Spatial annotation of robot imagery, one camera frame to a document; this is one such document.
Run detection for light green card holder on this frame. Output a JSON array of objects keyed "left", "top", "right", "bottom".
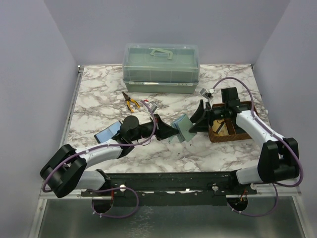
[{"left": 168, "top": 114, "right": 197, "bottom": 143}]

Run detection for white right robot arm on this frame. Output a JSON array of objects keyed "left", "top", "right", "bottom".
[{"left": 189, "top": 87, "right": 300, "bottom": 184}]

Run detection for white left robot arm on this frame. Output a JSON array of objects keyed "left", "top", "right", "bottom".
[{"left": 40, "top": 114, "right": 179, "bottom": 198}]

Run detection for brown woven basket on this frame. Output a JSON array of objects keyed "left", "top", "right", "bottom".
[{"left": 209, "top": 101, "right": 251, "bottom": 143}]

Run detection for green clear-lid storage box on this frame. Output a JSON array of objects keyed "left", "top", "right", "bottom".
[{"left": 122, "top": 43, "right": 200, "bottom": 94}]

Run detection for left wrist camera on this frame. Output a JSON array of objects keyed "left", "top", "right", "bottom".
[{"left": 143, "top": 100, "right": 159, "bottom": 117}]

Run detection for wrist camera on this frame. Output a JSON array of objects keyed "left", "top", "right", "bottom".
[
  {"left": 143, "top": 100, "right": 159, "bottom": 117},
  {"left": 200, "top": 88, "right": 214, "bottom": 105}
]

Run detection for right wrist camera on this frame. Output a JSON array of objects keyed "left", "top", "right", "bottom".
[{"left": 200, "top": 88, "right": 214, "bottom": 105}]

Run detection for yellow handled pliers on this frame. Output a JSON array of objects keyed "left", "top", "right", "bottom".
[{"left": 121, "top": 91, "right": 140, "bottom": 113}]

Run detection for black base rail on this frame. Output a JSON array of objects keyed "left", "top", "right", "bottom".
[{"left": 81, "top": 172, "right": 257, "bottom": 207}]

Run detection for aluminium frame rail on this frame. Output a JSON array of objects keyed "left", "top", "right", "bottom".
[{"left": 39, "top": 64, "right": 84, "bottom": 199}]

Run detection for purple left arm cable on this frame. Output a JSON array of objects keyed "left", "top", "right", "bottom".
[{"left": 42, "top": 100, "right": 159, "bottom": 219}]

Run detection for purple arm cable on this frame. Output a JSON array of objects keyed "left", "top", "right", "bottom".
[
  {"left": 211, "top": 77, "right": 305, "bottom": 217},
  {"left": 42, "top": 100, "right": 159, "bottom": 219}
]

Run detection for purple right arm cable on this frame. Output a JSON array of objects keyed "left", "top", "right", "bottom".
[{"left": 211, "top": 77, "right": 305, "bottom": 217}]

